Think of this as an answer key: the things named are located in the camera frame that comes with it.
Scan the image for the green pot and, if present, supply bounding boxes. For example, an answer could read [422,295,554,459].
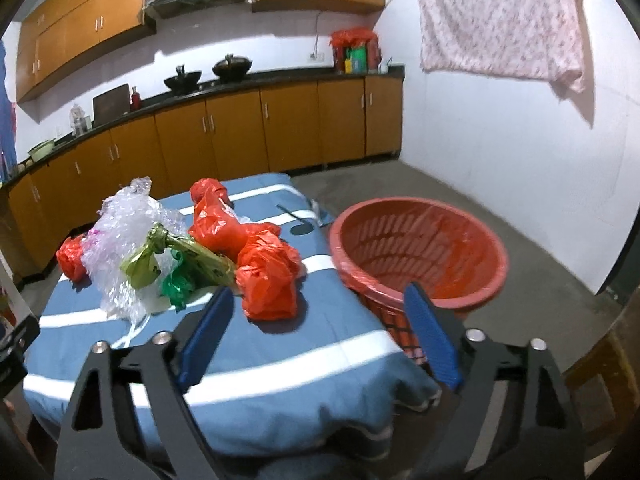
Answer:
[28,139,55,162]

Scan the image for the small red plastic bag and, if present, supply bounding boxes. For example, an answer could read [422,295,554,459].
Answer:
[55,235,87,284]

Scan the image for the purple hanging cloth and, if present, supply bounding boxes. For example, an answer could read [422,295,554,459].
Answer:
[0,42,17,183]

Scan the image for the lower wooden kitchen cabinets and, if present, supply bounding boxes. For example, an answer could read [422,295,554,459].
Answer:
[1,66,405,280]

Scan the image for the wooden kitchen cabinets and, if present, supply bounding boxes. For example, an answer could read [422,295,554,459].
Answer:
[1,66,405,280]
[14,0,386,104]

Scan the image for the pink floral hanging cloth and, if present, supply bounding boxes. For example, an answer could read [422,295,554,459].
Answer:
[418,0,587,93]

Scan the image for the wooden chair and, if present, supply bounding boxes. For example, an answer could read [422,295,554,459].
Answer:
[564,292,640,448]

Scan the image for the red plastic basket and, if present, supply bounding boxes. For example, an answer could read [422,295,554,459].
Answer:
[329,196,509,364]

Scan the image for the red bag with bottles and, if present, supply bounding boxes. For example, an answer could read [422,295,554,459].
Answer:
[330,27,382,74]

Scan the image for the bright green plastic bag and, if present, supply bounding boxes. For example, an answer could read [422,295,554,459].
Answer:
[160,249,210,312]

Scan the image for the olive green plastic bag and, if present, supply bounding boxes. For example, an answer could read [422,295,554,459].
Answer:
[119,222,235,297]

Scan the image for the black wok left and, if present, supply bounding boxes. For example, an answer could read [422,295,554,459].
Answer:
[164,65,202,96]

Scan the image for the large red plastic bag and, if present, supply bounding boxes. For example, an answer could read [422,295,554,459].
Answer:
[235,230,303,323]

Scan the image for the clear bubble wrap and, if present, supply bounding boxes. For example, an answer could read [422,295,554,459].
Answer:
[81,177,186,325]

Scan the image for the dark cutting board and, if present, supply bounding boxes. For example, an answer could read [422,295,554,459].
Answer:
[92,84,130,127]

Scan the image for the small red bottle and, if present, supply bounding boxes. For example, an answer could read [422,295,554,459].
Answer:
[130,87,141,110]

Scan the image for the black wok with lid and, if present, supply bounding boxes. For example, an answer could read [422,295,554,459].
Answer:
[213,54,253,82]

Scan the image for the clear glass jar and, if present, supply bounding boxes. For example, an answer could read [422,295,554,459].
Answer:
[70,103,92,136]

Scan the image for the upper wooden kitchen cabinets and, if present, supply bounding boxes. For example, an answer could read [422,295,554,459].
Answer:
[14,0,386,104]

